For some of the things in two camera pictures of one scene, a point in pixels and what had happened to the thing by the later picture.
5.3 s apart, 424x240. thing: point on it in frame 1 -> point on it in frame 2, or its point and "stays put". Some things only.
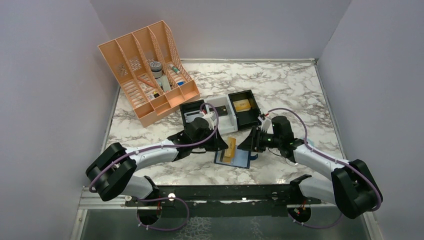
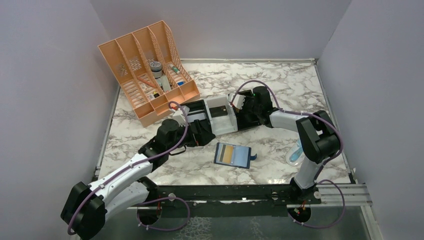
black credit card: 222,111 stays put
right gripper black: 257,139 -> 241,114
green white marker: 176,70 stays put
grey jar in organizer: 156,67 stays put
